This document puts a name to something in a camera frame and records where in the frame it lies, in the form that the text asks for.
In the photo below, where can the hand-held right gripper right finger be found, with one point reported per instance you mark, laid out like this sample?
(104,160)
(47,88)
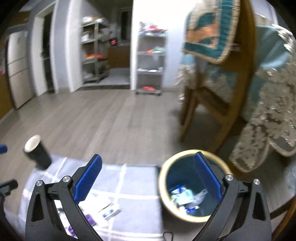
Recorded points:
(208,176)

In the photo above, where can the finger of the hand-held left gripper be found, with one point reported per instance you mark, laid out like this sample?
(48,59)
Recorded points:
(2,149)
(9,186)

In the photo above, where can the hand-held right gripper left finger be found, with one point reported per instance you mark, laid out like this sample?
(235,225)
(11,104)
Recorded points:
(89,178)

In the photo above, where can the dark bin with yellow rim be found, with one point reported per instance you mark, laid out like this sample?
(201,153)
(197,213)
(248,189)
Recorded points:
(180,173)

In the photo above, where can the blue snack packet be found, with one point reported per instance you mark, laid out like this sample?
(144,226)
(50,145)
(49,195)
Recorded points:
(182,193)

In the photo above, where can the black mug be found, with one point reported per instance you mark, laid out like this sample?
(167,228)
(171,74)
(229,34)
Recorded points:
(40,155)

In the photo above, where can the white blue small packet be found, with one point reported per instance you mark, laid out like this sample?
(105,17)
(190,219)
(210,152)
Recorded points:
(109,210)

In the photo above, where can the purple small packet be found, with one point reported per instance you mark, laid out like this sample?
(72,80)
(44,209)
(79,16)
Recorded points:
(71,232)
(90,220)

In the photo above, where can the grey checked mat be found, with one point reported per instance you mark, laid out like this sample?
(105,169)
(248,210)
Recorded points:
(134,185)

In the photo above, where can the wooden chair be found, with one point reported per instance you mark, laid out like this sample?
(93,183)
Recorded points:
(279,212)
(245,81)

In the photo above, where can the beige fridge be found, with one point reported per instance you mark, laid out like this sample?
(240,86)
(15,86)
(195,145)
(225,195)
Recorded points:
(19,69)

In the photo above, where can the white power strip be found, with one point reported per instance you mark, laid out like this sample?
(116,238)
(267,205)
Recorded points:
(180,98)

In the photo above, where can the red plate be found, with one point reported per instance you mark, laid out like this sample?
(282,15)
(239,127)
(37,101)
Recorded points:
(148,88)

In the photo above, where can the orange tray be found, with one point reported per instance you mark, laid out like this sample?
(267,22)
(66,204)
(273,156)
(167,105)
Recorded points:
(96,56)

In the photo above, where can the wooden kitchen cabinet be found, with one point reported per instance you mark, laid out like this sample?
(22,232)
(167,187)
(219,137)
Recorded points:
(119,56)

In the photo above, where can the grey trolley shelf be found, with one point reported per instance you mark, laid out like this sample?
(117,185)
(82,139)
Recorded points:
(150,54)

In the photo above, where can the metal shelf rack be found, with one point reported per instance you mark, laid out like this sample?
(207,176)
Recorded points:
(92,41)

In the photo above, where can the red pot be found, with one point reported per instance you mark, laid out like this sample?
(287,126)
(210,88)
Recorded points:
(113,42)

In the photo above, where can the teal orange chair cushion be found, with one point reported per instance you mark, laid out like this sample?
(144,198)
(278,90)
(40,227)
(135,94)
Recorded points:
(208,34)

